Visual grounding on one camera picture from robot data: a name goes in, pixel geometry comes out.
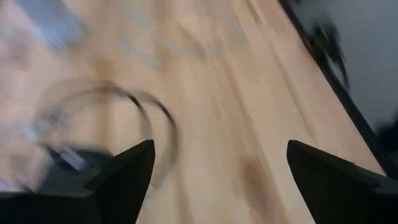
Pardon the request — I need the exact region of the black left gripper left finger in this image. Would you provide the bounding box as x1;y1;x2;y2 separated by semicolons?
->
0;139;156;224

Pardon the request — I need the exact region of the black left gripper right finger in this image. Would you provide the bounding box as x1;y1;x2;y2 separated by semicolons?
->
286;139;398;224

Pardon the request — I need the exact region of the pale blue braided USB cable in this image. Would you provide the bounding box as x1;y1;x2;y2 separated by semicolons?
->
118;0;249;68

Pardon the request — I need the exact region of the short black USB cable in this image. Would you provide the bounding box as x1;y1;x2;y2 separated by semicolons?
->
32;77;180;191

